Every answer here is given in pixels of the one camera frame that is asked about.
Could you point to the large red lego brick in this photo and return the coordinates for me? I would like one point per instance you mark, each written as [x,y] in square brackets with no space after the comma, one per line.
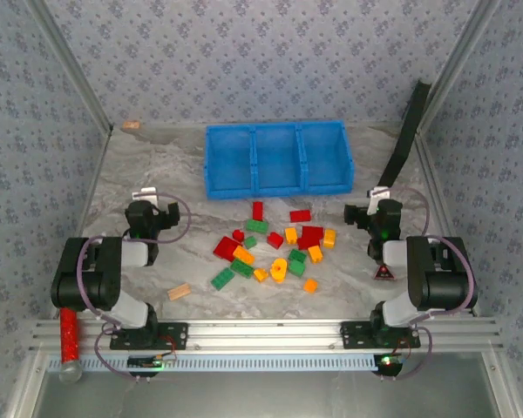
[310,236]
[226,248]

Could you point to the small red lego brick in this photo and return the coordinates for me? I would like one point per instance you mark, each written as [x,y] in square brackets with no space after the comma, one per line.
[238,235]

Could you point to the small orange lego brick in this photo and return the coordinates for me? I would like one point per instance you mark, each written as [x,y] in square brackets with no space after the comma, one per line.
[260,274]
[310,285]

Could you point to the small green lego brick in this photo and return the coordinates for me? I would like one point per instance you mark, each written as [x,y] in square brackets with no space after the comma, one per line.
[250,242]

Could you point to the orange round lego piece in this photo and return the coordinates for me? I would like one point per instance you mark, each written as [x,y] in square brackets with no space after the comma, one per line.
[279,270]

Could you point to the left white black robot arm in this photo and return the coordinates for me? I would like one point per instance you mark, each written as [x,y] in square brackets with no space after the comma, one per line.
[87,278]

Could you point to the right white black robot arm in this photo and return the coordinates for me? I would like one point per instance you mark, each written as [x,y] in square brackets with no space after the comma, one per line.
[440,278]

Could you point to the red triangle sign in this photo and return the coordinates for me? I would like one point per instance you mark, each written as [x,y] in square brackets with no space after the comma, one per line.
[384,273]

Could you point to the grooved wooden block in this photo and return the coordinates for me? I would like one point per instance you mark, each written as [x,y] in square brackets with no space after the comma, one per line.
[178,292]

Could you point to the long orange lego brick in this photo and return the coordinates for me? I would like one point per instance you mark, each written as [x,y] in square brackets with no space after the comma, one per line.
[243,254]

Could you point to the small wooden block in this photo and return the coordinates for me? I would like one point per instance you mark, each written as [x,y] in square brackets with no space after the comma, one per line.
[131,125]

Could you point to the small circuit board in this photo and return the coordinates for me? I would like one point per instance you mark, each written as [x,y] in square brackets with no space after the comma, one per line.
[390,361]
[146,361]

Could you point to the red glitter tube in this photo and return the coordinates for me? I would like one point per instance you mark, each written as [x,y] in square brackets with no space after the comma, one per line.
[69,339]

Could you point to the aluminium side rail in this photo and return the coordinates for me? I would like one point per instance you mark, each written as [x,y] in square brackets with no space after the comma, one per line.
[436,183]
[95,174]

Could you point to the aluminium mounting rail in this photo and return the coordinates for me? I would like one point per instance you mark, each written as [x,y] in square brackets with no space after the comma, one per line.
[261,333]

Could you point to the aluminium frame post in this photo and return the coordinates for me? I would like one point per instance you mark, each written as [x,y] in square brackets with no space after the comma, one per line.
[75,65]
[455,65]

